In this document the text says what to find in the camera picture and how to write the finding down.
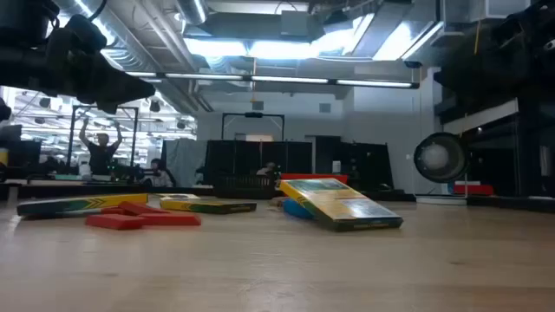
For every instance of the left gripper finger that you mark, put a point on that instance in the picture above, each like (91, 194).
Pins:
(119, 89)
(113, 106)

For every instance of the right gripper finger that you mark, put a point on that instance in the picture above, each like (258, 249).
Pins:
(468, 73)

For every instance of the red eraser block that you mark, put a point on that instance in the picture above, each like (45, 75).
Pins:
(115, 221)
(110, 211)
(171, 219)
(141, 207)

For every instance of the yellow green crayon box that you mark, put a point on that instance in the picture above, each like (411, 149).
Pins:
(65, 206)
(204, 206)
(342, 203)

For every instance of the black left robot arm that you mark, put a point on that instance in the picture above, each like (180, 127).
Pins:
(21, 65)

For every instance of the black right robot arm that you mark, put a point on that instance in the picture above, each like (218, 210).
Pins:
(547, 26)

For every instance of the person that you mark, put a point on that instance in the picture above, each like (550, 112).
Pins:
(159, 175)
(268, 169)
(100, 158)

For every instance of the cylindrical spotlight lamp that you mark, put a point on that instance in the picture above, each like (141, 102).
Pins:
(440, 157)

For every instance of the grey curtain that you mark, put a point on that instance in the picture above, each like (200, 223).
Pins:
(184, 160)

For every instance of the dark monitor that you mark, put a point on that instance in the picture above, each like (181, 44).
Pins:
(17, 149)

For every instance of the red box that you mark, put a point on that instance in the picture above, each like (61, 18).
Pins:
(474, 190)

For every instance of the yellow container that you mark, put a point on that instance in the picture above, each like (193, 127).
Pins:
(3, 157)

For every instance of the white round lamp base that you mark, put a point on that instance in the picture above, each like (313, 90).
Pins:
(440, 200)

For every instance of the dark cabinet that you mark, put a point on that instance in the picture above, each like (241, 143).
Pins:
(368, 162)

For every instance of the black partition panels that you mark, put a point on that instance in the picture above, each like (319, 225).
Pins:
(243, 156)

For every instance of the black plastic basket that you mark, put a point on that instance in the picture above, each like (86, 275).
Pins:
(243, 187)

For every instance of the white bottle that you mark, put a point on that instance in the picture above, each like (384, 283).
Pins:
(336, 167)

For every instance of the long ceiling light bar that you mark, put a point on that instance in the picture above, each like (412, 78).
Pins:
(286, 79)

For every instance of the red plastic basket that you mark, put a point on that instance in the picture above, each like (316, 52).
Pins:
(329, 177)

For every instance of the tall black station frame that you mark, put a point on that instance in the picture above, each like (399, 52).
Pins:
(71, 138)

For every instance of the black aluminium table frame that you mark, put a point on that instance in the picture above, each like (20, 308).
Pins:
(195, 190)

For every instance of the low black station frame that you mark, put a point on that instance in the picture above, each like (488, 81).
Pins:
(253, 115)

